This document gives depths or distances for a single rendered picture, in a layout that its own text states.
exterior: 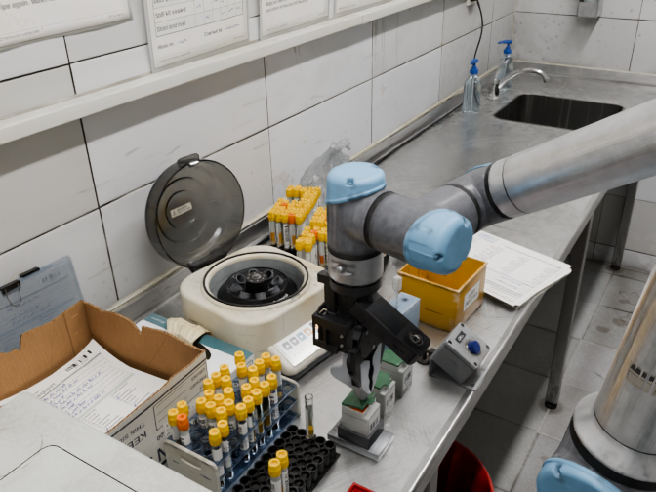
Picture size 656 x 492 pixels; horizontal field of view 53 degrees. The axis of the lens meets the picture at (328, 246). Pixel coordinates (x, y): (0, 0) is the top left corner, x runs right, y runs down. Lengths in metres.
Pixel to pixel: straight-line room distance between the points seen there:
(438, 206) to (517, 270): 0.74
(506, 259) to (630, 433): 0.89
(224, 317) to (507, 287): 0.61
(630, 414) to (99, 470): 0.50
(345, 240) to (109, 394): 0.49
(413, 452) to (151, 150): 0.74
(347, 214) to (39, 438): 0.42
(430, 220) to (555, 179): 0.15
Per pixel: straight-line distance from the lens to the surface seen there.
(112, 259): 1.33
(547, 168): 0.79
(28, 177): 1.18
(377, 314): 0.89
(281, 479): 0.94
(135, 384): 1.14
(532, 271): 1.51
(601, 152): 0.75
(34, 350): 1.19
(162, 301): 1.44
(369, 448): 1.05
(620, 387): 0.70
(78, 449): 0.70
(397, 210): 0.78
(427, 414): 1.13
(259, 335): 1.16
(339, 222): 0.82
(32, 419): 0.75
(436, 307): 1.29
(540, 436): 2.42
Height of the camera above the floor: 1.64
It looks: 28 degrees down
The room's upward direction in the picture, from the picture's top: 1 degrees counter-clockwise
